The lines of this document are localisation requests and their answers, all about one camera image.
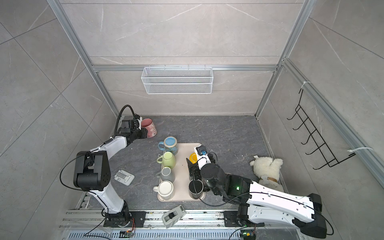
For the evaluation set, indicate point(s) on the blue butterfly mug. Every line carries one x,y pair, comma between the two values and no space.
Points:
170,144

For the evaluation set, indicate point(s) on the grey camera box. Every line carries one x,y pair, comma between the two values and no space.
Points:
173,216

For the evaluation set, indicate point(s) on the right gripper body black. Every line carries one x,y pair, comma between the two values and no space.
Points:
195,169

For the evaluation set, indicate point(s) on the yellow mug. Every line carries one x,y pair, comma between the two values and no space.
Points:
193,158

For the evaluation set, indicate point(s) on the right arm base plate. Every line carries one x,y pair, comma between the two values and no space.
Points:
233,219

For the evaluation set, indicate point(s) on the grey mug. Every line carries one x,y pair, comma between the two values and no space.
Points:
167,174

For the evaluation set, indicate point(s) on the pink patterned mug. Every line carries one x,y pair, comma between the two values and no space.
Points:
149,125

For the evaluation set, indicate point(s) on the small white plastic holder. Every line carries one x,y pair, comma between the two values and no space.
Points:
124,177

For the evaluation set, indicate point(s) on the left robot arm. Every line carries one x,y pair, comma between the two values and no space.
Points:
92,171

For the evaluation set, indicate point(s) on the white wire mesh basket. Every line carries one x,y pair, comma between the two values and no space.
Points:
178,80

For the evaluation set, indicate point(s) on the white teddy bear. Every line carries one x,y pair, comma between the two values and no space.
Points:
267,170

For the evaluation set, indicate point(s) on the white mug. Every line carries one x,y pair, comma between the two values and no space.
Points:
165,190

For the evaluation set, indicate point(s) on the light green mug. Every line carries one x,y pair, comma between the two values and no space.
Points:
167,160

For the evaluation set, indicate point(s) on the black wire hook rack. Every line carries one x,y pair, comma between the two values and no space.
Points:
315,136

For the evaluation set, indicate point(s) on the black mug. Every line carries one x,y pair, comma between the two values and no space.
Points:
196,189

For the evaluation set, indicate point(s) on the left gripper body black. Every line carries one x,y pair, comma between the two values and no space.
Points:
139,133

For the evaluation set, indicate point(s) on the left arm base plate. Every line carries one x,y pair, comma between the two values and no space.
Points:
139,219

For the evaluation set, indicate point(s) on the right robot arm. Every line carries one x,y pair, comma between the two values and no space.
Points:
259,204

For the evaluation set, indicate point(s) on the beige plastic tray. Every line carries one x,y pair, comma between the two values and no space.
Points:
181,171

